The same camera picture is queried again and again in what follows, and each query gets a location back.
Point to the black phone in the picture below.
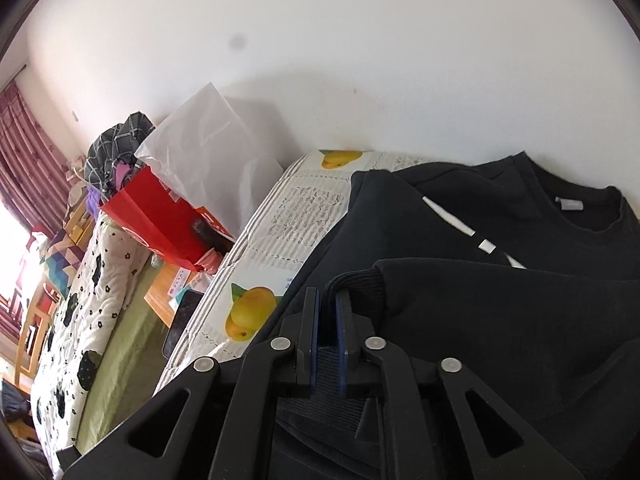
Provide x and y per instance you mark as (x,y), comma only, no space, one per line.
(180,325)

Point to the colourful geometric cloth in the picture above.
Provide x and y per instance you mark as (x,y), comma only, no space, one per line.
(62,265)

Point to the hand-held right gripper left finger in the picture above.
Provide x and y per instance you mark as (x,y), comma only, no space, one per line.
(314,341)

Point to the white quilt with black flowers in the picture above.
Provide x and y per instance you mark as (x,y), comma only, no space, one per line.
(90,300)

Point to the wooden chair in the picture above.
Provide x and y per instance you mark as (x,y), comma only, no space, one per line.
(30,340)

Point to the red patterned curtain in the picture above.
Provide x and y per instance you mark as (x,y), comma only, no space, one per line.
(25,160)

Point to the black sweatshirt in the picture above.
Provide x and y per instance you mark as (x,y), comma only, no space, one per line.
(450,310)

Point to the small wooden table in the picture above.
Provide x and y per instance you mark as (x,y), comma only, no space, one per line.
(162,290)

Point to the grey checked cloth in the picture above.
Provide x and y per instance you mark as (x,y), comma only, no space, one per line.
(112,150)

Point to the red paper bag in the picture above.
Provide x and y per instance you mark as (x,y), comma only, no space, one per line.
(150,220)

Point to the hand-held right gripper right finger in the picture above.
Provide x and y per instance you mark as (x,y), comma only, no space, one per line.
(341,341)

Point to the fruit print tablecloth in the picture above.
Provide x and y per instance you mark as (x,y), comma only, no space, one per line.
(280,240)

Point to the green bed sheet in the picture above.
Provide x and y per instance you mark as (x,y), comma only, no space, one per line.
(130,360)

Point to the white plastic bag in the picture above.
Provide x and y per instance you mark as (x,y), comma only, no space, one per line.
(210,150)

